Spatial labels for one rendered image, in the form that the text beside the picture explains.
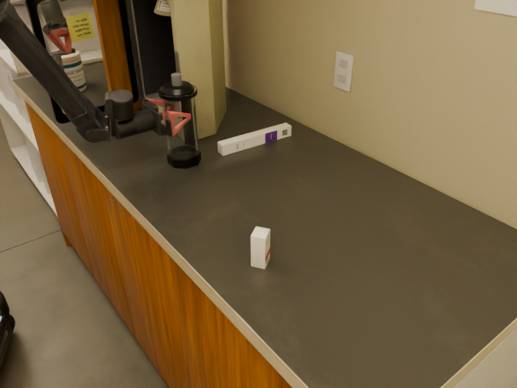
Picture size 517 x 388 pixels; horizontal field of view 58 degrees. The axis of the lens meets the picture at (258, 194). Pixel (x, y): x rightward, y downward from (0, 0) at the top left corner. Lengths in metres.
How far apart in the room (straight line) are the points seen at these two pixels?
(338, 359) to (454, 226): 0.52
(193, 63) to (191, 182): 0.38
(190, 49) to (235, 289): 0.77
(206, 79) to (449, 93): 0.71
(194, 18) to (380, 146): 0.67
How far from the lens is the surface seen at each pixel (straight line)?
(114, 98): 1.24
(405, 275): 1.06
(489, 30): 1.24
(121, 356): 2.14
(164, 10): 1.53
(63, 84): 1.22
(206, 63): 1.50
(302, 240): 1.11
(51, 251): 2.77
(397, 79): 1.40
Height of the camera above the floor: 1.63
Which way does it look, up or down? 33 degrees down
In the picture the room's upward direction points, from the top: straight up
